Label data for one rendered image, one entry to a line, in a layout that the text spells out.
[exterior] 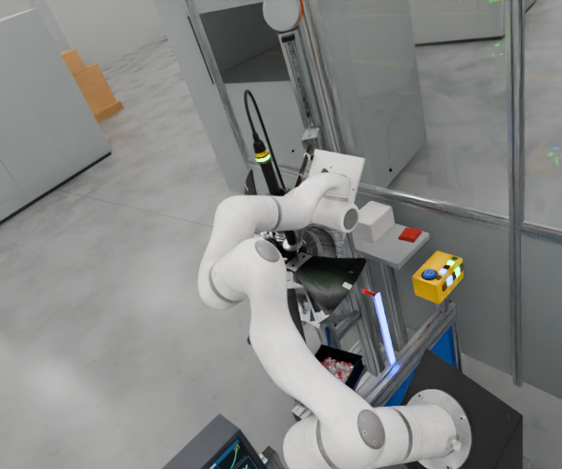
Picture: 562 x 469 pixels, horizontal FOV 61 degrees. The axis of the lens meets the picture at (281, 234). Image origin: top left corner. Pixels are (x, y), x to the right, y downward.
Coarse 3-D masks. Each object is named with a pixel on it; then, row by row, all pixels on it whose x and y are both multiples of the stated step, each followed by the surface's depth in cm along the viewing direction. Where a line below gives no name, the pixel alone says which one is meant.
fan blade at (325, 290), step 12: (312, 264) 165; (324, 264) 163; (336, 264) 161; (348, 264) 158; (360, 264) 155; (300, 276) 163; (312, 276) 161; (324, 276) 158; (336, 276) 156; (348, 276) 154; (312, 288) 158; (324, 288) 155; (336, 288) 153; (324, 300) 153; (336, 300) 151; (324, 312) 152
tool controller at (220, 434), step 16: (208, 432) 117; (224, 432) 114; (240, 432) 113; (192, 448) 115; (208, 448) 112; (224, 448) 111; (240, 448) 113; (176, 464) 112; (192, 464) 110; (208, 464) 108; (224, 464) 111; (240, 464) 113; (256, 464) 116
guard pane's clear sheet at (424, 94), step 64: (192, 0) 248; (256, 0) 214; (320, 0) 188; (384, 0) 168; (448, 0) 151; (256, 64) 240; (384, 64) 184; (448, 64) 164; (256, 128) 274; (384, 128) 203; (448, 128) 179; (448, 192) 197
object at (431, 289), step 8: (432, 256) 169; (440, 256) 168; (448, 256) 166; (424, 264) 167; (432, 264) 165; (440, 264) 164; (456, 264) 162; (416, 272) 165; (448, 272) 160; (416, 280) 163; (424, 280) 160; (432, 280) 159; (440, 280) 158; (456, 280) 165; (416, 288) 166; (424, 288) 162; (432, 288) 159; (440, 288) 159; (448, 288) 163; (424, 296) 165; (432, 296) 162; (440, 296) 160
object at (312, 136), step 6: (306, 132) 209; (312, 132) 208; (318, 132) 207; (306, 138) 204; (312, 138) 203; (318, 138) 205; (306, 144) 205; (312, 144) 205; (318, 144) 204; (312, 150) 206
